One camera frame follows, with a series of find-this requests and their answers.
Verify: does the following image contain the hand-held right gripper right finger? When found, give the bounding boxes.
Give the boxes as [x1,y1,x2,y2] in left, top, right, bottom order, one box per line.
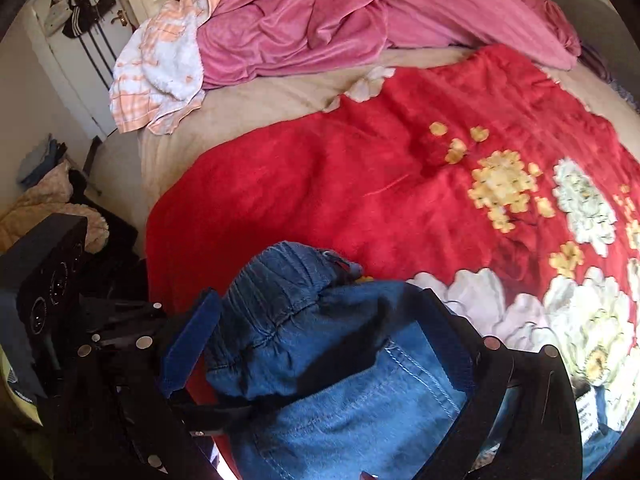
[406,285,584,480]

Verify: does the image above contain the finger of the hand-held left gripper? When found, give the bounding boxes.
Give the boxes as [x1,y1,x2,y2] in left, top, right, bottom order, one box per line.
[79,296,167,339]

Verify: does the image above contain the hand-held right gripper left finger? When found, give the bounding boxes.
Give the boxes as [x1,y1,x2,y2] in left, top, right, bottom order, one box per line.
[54,288,223,480]

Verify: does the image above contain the blue denim pants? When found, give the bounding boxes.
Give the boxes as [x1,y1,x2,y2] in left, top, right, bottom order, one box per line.
[205,241,626,480]

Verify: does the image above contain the beige quilted jacket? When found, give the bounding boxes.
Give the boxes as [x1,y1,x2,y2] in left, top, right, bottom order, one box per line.
[0,162,110,257]

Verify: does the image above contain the folded blue clothes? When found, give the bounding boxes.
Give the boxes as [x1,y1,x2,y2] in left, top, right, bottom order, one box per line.
[16,133,68,188]

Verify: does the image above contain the pale yellow basin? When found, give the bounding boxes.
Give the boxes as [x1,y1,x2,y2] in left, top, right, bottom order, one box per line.
[0,350,48,428]

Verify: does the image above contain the white door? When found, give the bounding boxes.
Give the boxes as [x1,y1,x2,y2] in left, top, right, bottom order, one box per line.
[31,0,142,142]

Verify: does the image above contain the red floral blanket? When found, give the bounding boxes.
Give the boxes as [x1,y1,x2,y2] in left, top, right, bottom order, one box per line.
[145,43,640,480]

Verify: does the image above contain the peach plaid towel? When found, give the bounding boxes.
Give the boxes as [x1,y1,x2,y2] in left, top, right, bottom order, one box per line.
[108,0,242,137]

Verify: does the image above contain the black striped bag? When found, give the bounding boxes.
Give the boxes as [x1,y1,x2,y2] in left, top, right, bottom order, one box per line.
[61,0,118,41]

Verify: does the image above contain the white hanging bag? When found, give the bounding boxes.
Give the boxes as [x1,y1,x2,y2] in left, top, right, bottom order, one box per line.
[42,0,73,37]

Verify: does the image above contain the dark striped cloth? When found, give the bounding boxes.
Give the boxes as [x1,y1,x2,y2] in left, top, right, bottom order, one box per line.
[580,42,640,112]

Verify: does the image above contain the pink velvet blanket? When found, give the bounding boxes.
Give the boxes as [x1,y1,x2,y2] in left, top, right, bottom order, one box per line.
[197,0,583,90]

